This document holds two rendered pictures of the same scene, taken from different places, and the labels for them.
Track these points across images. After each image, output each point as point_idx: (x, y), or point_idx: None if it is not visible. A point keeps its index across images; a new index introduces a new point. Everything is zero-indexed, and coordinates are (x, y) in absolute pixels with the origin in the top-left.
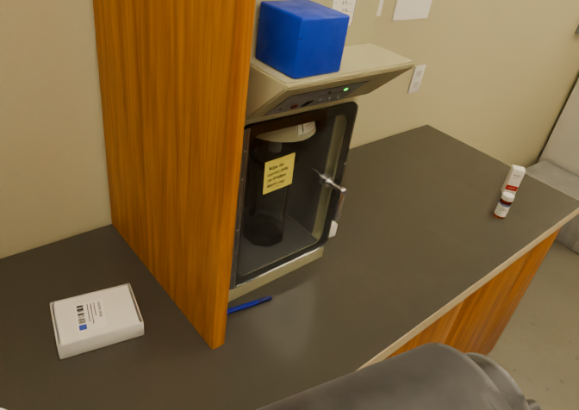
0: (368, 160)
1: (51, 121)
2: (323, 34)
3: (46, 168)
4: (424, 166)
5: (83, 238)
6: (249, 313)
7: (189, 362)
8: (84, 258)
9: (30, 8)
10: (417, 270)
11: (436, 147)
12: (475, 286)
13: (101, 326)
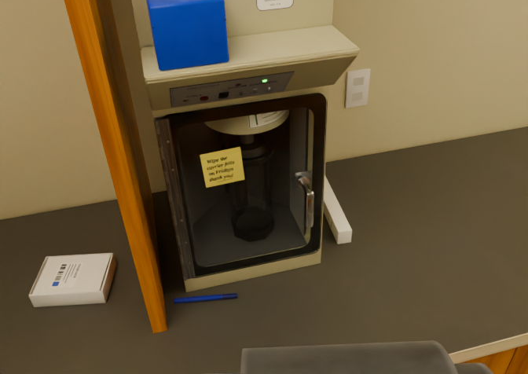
0: (449, 159)
1: (77, 98)
2: (186, 22)
3: (78, 139)
4: (526, 174)
5: (111, 204)
6: (208, 306)
7: (126, 339)
8: (101, 223)
9: (46, 1)
10: (431, 302)
11: None
12: (507, 342)
13: (68, 286)
